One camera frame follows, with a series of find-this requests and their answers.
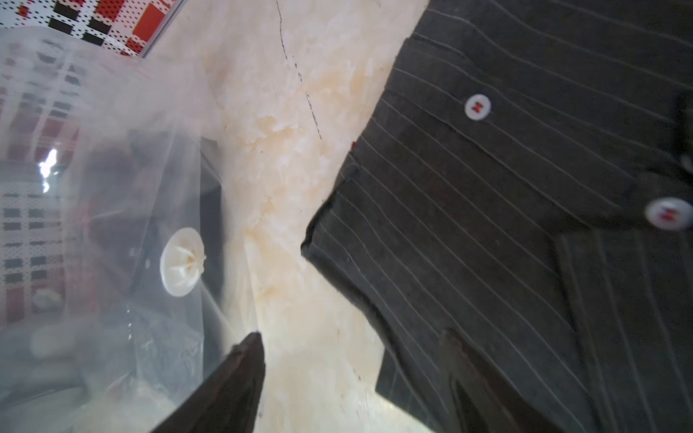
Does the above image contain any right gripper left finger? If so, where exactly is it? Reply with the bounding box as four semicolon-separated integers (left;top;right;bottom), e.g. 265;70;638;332
153;332;266;433

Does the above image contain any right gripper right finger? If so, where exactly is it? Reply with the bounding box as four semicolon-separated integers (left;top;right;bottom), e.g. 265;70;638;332
440;328;561;432

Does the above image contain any clear vacuum bag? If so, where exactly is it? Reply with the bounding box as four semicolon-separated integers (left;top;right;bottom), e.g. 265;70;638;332
1;27;254;432

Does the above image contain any grey pinstripe garment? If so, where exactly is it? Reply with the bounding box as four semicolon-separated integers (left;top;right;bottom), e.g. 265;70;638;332
301;1;692;432

